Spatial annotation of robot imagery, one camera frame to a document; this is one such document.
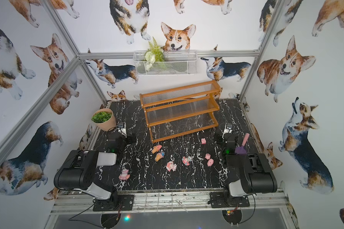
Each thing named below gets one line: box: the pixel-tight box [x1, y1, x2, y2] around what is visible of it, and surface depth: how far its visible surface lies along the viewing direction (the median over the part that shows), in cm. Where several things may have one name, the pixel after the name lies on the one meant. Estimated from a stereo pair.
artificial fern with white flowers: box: [144, 36, 165, 71], surface depth 85 cm
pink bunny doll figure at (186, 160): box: [182, 156, 193, 167], surface depth 87 cm
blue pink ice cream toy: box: [154, 151, 166, 162], surface depth 90 cm
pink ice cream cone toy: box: [151, 145, 163, 155], surface depth 93 cm
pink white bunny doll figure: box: [165, 160, 178, 172], surface depth 85 cm
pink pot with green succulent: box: [91, 108, 117, 132], surface depth 97 cm
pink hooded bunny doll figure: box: [118, 168, 131, 181], surface depth 81 cm
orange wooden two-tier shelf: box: [139, 79, 223, 143], surface depth 102 cm
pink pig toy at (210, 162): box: [206, 158, 214, 167], surface depth 87 cm
